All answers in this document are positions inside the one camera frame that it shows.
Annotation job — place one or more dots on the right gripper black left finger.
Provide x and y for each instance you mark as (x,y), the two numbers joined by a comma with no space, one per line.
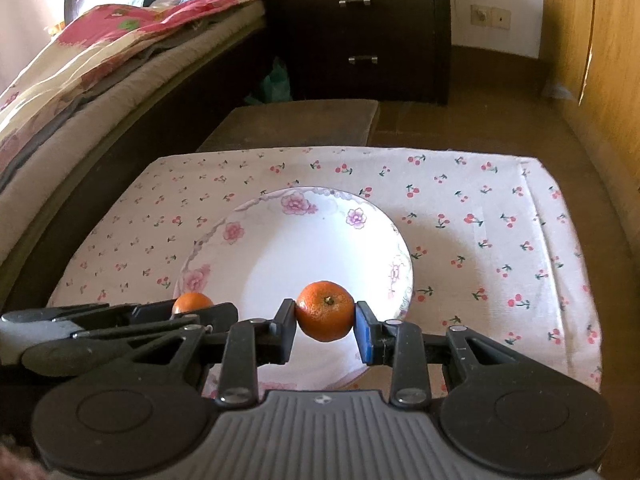
(251,344)

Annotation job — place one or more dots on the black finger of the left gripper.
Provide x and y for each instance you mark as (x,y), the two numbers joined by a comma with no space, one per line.
(103,319)
(79,356)

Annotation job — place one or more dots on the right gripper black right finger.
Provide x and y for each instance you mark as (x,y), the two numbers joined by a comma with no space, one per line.
(398,345)

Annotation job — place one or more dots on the small mandarin orange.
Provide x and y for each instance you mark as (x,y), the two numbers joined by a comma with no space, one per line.
(325,311)

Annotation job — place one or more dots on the white floral plate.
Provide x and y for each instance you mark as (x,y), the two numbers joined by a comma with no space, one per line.
(270,248)

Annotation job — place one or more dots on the cherry print tablecloth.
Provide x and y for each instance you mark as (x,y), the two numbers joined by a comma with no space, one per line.
(491,242)

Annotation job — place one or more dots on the brown wooden stool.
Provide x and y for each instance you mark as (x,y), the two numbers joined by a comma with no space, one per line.
(294,124)

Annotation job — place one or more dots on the floral bed blanket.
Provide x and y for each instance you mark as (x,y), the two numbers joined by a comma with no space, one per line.
(86,51)

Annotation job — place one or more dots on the dark wooden nightstand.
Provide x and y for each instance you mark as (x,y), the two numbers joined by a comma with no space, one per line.
(382,50)

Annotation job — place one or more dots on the wooden wardrobe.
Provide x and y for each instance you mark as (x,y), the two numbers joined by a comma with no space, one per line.
(592,47)

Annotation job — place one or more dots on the wall power socket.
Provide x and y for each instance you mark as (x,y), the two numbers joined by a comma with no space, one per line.
(486,16)

